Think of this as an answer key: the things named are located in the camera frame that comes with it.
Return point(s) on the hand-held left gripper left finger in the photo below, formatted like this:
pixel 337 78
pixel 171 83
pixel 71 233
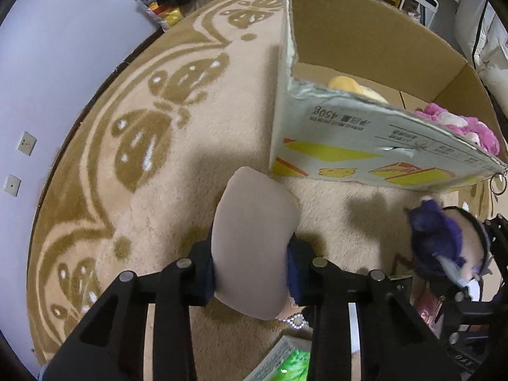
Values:
pixel 206 283

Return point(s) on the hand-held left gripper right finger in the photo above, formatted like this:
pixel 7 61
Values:
pixel 294 276

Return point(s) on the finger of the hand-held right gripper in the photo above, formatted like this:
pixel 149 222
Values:
pixel 440 283
pixel 498 230

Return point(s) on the purple-haired plush doll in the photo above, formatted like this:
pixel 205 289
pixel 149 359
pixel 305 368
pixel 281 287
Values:
pixel 438 234

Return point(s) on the beige soft cushion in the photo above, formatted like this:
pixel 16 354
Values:
pixel 254 238

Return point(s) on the printed cardboard box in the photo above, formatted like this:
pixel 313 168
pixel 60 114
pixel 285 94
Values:
pixel 357 143

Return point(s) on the red foil packet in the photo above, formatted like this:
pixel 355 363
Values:
pixel 428 305

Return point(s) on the green and white packet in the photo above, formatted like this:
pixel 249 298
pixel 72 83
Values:
pixel 283 361

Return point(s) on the pink plush toy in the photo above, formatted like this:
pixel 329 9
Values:
pixel 474 127

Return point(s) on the round beige butterfly rug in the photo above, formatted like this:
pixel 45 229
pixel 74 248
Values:
pixel 131 158

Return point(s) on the white bedding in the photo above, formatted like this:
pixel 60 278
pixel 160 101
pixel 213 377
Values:
pixel 490 35

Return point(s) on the yellow plush toy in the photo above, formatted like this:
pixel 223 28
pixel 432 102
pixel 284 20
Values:
pixel 351 85

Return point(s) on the white metal rack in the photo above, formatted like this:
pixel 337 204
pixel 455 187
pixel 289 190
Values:
pixel 420 2

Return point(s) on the yellow and red snack packet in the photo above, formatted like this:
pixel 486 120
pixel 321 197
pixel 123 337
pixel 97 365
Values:
pixel 168 15

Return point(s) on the white wall socket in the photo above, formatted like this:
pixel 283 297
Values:
pixel 26 143
pixel 12 185

